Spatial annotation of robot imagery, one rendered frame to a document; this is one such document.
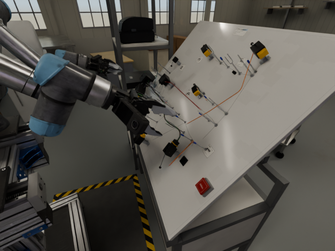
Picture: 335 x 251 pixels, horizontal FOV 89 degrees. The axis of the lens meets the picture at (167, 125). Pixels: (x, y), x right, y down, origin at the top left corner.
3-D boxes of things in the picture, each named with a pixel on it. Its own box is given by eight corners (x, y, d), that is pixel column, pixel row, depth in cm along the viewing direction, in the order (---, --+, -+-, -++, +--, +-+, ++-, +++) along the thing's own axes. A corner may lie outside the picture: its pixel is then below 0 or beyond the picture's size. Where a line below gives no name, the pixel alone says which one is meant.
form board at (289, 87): (130, 113, 167) (128, 112, 166) (201, 22, 143) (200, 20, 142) (171, 240, 75) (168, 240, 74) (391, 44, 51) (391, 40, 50)
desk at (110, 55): (109, 96, 405) (103, 64, 364) (95, 80, 497) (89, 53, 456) (136, 90, 435) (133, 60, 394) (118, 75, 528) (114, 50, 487)
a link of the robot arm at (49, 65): (37, 79, 42) (49, 47, 40) (83, 98, 48) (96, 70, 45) (26, 89, 36) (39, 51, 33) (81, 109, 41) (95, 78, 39)
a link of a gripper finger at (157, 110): (174, 100, 56) (147, 96, 53) (180, 108, 52) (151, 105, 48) (172, 108, 58) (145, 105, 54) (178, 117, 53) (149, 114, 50)
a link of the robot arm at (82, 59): (78, 64, 102) (79, 51, 98) (85, 66, 105) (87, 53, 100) (77, 69, 97) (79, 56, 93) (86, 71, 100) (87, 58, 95)
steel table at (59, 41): (75, 68, 596) (63, 30, 530) (87, 88, 444) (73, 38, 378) (48, 72, 560) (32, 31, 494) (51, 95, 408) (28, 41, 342)
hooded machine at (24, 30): (69, 116, 328) (33, 21, 240) (26, 127, 298) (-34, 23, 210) (65, 100, 384) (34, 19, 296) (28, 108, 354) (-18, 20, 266)
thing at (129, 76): (124, 90, 164) (123, 83, 160) (120, 78, 191) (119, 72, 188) (157, 85, 173) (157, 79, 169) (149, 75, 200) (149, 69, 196)
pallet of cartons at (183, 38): (183, 53, 799) (184, 34, 753) (203, 59, 701) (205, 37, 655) (165, 56, 756) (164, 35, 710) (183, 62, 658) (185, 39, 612)
